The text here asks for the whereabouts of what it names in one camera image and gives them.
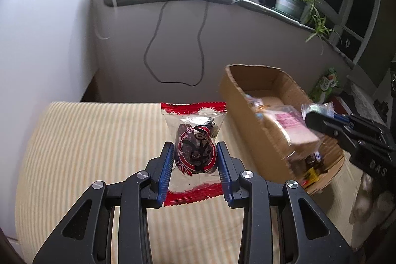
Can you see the cardboard box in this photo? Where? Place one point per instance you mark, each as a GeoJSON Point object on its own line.
{"type": "Point", "coordinates": [244, 124]}

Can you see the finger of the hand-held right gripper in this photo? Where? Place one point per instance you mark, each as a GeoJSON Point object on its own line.
{"type": "Point", "coordinates": [328, 126]}
{"type": "Point", "coordinates": [349, 119]}

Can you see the potted spider plant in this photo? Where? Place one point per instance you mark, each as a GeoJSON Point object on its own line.
{"type": "Point", "coordinates": [289, 4]}

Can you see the person's right hand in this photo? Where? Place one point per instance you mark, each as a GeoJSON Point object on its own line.
{"type": "Point", "coordinates": [366, 202]}

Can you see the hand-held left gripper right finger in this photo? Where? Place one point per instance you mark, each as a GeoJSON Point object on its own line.
{"type": "Point", "coordinates": [225, 174]}

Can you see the sliced bread packet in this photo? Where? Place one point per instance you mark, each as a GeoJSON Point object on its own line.
{"type": "Point", "coordinates": [297, 134]}

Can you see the red box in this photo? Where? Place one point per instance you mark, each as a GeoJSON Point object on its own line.
{"type": "Point", "coordinates": [342, 104]}

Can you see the striped beige cloth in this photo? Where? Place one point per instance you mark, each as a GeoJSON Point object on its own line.
{"type": "Point", "coordinates": [92, 143]}

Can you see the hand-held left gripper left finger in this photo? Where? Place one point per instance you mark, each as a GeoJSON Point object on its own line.
{"type": "Point", "coordinates": [164, 174]}

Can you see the green snack bag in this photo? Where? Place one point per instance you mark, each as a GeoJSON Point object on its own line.
{"type": "Point", "coordinates": [328, 81]}

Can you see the yellow candy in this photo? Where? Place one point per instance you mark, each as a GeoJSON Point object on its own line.
{"type": "Point", "coordinates": [311, 176]}

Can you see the red-edged clear date packet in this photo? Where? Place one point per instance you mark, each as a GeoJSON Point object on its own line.
{"type": "Point", "coordinates": [195, 149]}

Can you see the white lace cloth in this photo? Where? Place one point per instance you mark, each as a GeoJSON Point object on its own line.
{"type": "Point", "coordinates": [360, 94]}

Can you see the white wardrobe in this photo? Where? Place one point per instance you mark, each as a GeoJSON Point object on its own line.
{"type": "Point", "coordinates": [46, 35]}

